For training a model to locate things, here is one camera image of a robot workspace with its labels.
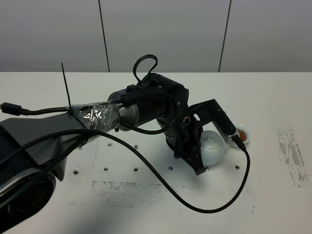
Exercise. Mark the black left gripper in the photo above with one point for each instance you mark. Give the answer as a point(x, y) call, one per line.
point(187, 144)

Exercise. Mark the pale blue porcelain teapot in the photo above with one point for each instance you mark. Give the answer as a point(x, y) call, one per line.
point(212, 147)

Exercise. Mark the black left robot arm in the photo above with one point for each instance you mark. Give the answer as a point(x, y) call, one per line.
point(34, 150)

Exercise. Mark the far right blue porcelain teacup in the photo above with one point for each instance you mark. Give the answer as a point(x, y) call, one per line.
point(243, 134)

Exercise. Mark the black cable tie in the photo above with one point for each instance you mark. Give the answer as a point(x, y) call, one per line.
point(68, 92)

